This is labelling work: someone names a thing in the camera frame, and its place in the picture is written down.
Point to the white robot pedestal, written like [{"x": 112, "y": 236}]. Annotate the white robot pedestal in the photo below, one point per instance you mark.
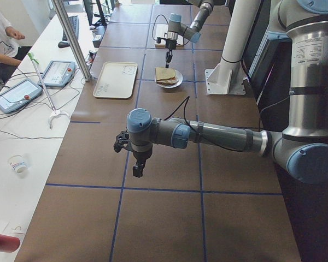
[{"x": 227, "y": 77}]

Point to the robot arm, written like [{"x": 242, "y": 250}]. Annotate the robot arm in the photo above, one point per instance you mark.
[
  {"x": 191, "y": 33},
  {"x": 301, "y": 148}
]

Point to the white round plate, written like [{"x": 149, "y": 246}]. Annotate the white round plate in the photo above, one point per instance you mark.
[{"x": 180, "y": 78}]

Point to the fried egg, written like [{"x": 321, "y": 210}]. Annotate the fried egg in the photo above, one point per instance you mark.
[{"x": 174, "y": 80}]

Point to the red cylinder object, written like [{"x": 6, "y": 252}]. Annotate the red cylinder object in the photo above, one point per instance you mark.
[{"x": 9, "y": 244}]

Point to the seated person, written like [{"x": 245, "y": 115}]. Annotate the seated person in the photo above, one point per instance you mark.
[{"x": 11, "y": 53}]

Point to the white desk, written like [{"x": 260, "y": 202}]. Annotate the white desk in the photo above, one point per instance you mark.
[{"x": 27, "y": 133}]

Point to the aluminium frame post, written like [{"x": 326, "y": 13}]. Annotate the aluminium frame post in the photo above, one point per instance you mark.
[{"x": 72, "y": 39}]

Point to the far teach pendant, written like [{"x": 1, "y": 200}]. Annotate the far teach pendant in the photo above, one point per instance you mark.
[{"x": 58, "y": 74}]

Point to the bread slice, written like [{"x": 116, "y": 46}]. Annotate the bread slice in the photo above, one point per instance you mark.
[
  {"x": 165, "y": 83},
  {"x": 162, "y": 73}
]

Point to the black keyboard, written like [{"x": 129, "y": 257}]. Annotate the black keyboard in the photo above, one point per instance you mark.
[{"x": 74, "y": 21}]

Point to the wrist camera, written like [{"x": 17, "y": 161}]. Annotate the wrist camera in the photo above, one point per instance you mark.
[{"x": 122, "y": 141}]

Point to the paper cup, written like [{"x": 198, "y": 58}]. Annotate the paper cup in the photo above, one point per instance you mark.
[{"x": 18, "y": 163}]

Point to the teach pendant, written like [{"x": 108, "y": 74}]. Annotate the teach pendant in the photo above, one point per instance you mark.
[
  {"x": 58, "y": 74},
  {"x": 19, "y": 95}
]

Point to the wooden cutting board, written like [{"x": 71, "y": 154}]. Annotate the wooden cutting board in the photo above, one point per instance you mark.
[{"x": 160, "y": 32}]

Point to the cream bear tray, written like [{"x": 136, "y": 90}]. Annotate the cream bear tray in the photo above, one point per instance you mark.
[{"x": 116, "y": 80}]

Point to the black computer mouse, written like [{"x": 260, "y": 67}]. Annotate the black computer mouse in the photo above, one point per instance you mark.
[{"x": 63, "y": 44}]

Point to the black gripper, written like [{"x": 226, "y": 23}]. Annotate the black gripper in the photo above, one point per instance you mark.
[
  {"x": 141, "y": 156},
  {"x": 169, "y": 44}
]

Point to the reacher grabber tool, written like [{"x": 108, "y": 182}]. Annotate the reacher grabber tool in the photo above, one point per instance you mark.
[{"x": 55, "y": 112}]

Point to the bread slice on plate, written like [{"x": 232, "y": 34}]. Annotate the bread slice on plate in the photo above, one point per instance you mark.
[{"x": 165, "y": 83}]

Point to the near teach pendant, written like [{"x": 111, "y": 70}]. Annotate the near teach pendant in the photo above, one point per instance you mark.
[{"x": 19, "y": 95}]

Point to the black monitor screen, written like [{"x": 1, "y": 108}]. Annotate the black monitor screen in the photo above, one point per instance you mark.
[{"x": 268, "y": 66}]

